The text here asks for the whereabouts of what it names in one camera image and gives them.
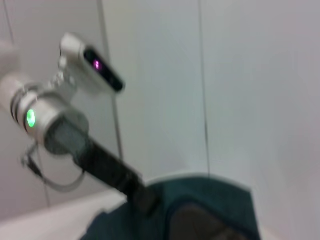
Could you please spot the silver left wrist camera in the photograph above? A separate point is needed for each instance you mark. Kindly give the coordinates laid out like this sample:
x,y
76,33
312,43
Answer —
x,y
90,65

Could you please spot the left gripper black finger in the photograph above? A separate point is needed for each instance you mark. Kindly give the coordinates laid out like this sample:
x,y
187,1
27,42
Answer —
x,y
143,200

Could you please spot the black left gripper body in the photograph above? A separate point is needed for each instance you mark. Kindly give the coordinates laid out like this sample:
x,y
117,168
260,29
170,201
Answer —
x,y
107,165

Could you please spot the dark teal insulated lunch bag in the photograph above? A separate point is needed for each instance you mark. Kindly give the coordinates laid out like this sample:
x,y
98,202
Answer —
x,y
205,200

